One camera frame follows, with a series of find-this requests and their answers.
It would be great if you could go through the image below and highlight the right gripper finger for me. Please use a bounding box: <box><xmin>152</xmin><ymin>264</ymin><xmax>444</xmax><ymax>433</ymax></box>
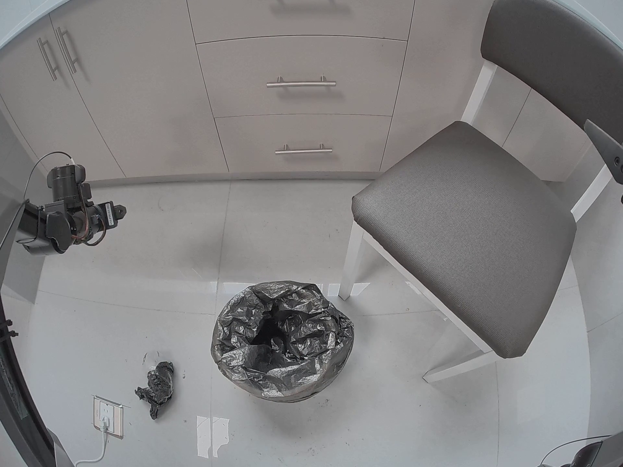
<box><xmin>584</xmin><ymin>120</ymin><xmax>623</xmax><ymax>186</ymax></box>

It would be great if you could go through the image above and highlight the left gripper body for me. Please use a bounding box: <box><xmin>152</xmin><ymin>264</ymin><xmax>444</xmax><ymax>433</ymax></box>
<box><xmin>95</xmin><ymin>201</ymin><xmax>126</xmax><ymax>228</ymax></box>

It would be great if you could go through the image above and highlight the crumpled black plastic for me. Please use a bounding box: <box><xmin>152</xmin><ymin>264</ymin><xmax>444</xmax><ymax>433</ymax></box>
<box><xmin>135</xmin><ymin>361</ymin><xmax>175</xmax><ymax>420</ymax></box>

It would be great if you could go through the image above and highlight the grey padded white-legged chair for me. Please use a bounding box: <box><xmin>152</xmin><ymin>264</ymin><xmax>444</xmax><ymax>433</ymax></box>
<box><xmin>339</xmin><ymin>0</ymin><xmax>623</xmax><ymax>384</ymax></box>

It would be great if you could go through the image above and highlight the beige cabinet with drawers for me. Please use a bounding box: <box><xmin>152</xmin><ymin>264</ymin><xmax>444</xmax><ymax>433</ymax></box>
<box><xmin>0</xmin><ymin>0</ymin><xmax>623</xmax><ymax>184</ymax></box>

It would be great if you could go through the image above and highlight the white power cable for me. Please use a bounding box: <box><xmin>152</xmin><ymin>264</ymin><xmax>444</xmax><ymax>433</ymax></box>
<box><xmin>73</xmin><ymin>415</ymin><xmax>112</xmax><ymax>467</ymax></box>

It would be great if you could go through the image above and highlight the black cable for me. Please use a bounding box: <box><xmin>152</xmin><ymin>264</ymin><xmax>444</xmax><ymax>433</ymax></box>
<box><xmin>541</xmin><ymin>435</ymin><xmax>609</xmax><ymax>467</ymax></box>

